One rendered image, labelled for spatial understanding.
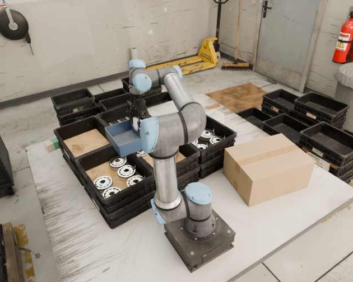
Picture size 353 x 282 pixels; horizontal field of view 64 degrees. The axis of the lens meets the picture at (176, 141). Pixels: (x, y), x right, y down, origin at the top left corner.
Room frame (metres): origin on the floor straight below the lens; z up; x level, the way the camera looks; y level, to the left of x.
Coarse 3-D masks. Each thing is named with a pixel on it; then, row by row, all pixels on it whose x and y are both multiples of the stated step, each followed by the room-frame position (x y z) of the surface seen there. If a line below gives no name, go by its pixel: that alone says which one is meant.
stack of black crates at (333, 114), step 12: (312, 96) 2.56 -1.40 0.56; (324, 96) 2.47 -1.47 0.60; (300, 108) 2.36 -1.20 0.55; (312, 108) 2.26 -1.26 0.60; (324, 108) 2.42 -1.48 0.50; (336, 108) 2.35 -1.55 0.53; (348, 108) 2.25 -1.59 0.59; (300, 120) 2.34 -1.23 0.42; (312, 120) 2.23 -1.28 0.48; (324, 120) 2.16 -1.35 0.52; (336, 120) 2.18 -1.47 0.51
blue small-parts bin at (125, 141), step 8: (128, 120) 1.32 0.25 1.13; (112, 128) 1.27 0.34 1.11; (120, 128) 1.30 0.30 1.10; (128, 128) 1.32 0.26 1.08; (112, 136) 1.27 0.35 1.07; (120, 136) 1.26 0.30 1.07; (128, 136) 1.26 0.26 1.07; (136, 136) 1.25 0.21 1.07; (112, 144) 1.18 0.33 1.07; (120, 144) 1.19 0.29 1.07; (128, 144) 1.11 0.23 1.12; (136, 144) 1.13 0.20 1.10; (120, 152) 1.09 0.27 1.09; (128, 152) 1.10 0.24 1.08
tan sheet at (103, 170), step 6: (108, 162) 1.33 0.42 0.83; (96, 168) 1.28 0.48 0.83; (102, 168) 1.28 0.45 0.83; (108, 168) 1.28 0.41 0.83; (90, 174) 1.23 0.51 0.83; (96, 174) 1.23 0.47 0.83; (102, 174) 1.23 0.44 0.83; (108, 174) 1.23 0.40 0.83; (114, 174) 1.22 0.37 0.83; (138, 174) 1.21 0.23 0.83; (114, 180) 1.17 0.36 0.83; (120, 180) 1.17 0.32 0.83; (114, 186) 1.12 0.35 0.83; (126, 186) 1.12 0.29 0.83
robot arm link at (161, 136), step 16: (176, 112) 0.83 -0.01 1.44; (144, 128) 0.77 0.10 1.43; (160, 128) 0.76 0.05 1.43; (176, 128) 0.77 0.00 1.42; (144, 144) 0.76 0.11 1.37; (160, 144) 0.74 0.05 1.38; (176, 144) 0.76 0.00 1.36; (160, 160) 0.75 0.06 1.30; (160, 176) 0.78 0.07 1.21; (160, 192) 0.79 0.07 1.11; (176, 192) 0.81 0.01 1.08; (160, 208) 0.78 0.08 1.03; (176, 208) 0.79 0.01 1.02
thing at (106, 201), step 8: (96, 152) 1.31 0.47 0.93; (80, 168) 1.17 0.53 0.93; (88, 176) 1.10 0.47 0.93; (152, 176) 1.08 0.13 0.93; (136, 184) 1.03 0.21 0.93; (144, 184) 1.05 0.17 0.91; (96, 192) 0.99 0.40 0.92; (120, 192) 0.98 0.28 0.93; (128, 192) 1.00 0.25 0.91; (104, 200) 0.93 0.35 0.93; (112, 200) 0.95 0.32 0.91
